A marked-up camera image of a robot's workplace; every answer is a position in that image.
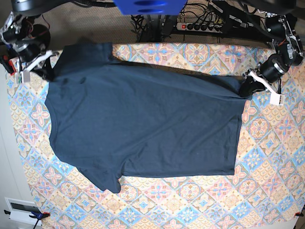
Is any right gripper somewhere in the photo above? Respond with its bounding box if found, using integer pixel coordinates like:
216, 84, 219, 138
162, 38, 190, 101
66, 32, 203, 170
15, 43, 59, 82

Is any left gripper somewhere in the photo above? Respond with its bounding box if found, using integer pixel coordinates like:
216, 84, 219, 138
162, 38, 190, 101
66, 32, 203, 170
238, 54, 290, 97

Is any dark blue t-shirt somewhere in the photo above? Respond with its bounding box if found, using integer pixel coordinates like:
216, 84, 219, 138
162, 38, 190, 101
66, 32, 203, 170
45, 43, 246, 193

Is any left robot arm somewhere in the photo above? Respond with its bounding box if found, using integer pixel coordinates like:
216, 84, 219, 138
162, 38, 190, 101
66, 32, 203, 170
239, 13, 304, 97

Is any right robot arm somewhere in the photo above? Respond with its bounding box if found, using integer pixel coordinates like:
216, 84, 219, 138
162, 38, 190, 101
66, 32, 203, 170
0, 12, 59, 83

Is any black round stool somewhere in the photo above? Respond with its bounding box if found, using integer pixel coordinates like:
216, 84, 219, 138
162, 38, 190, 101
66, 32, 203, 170
30, 24, 51, 51

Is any red black clamp left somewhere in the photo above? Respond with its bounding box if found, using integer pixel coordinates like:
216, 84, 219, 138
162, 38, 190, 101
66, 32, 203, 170
0, 55, 16, 75

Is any white power strip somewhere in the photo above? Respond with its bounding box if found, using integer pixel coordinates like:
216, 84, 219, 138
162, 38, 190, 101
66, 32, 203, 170
176, 22, 221, 33

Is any patterned tablecloth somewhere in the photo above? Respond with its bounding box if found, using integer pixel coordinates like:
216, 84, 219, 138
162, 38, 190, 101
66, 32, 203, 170
5, 42, 305, 229

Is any red clamp bottom right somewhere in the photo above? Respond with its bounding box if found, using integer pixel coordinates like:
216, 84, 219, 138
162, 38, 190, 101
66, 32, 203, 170
295, 212, 304, 217

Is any white floor vent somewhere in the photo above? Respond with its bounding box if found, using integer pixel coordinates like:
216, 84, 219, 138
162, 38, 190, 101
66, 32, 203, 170
5, 197, 39, 226

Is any blue clamp bottom left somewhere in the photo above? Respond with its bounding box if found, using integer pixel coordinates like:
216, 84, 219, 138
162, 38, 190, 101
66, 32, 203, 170
4, 210, 50, 220

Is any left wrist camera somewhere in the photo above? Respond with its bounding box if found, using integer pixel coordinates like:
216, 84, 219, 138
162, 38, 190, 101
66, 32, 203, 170
270, 93, 285, 106

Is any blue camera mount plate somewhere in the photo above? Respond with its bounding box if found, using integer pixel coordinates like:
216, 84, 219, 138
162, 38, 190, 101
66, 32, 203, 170
113, 0, 187, 15

